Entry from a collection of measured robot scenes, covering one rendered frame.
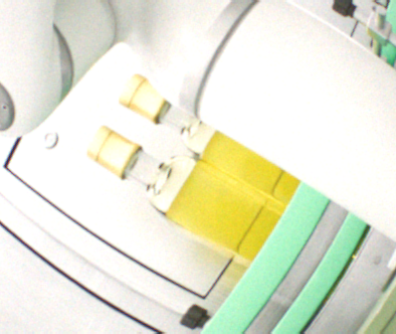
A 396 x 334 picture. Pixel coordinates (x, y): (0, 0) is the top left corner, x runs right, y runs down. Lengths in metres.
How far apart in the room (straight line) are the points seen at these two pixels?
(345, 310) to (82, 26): 0.42
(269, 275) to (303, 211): 0.06
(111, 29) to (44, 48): 0.08
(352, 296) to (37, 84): 0.44
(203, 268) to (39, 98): 0.65
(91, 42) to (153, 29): 0.04
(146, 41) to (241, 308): 0.37
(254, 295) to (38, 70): 0.43
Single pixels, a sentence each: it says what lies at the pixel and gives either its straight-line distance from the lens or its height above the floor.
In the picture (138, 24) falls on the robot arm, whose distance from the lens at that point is 0.66.
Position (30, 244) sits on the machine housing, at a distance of 1.29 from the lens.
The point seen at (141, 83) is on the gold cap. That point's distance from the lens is 1.14.
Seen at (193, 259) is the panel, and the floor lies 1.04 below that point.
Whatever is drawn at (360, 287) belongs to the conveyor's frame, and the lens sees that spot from 0.95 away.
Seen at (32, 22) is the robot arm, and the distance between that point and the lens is 0.56.
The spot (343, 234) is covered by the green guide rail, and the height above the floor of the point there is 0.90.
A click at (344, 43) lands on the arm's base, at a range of 0.63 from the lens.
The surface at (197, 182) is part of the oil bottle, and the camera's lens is 1.10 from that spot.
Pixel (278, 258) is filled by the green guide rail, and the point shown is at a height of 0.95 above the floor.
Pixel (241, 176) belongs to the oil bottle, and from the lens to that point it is 1.10.
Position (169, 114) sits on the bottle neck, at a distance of 1.13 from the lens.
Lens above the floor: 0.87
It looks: 10 degrees up
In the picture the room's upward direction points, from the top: 60 degrees counter-clockwise
